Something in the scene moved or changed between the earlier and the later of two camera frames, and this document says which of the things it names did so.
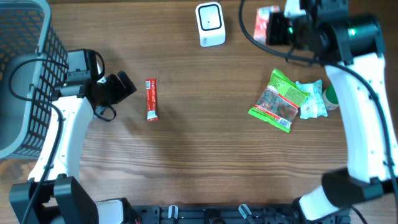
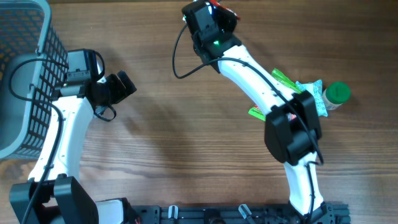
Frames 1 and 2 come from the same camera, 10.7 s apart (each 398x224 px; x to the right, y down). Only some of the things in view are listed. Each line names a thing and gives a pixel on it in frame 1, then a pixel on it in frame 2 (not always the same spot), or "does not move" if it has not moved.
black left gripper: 120,91 does not move
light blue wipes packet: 314,105 does not move
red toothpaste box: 152,99 to 217,3
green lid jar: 330,99 does not move
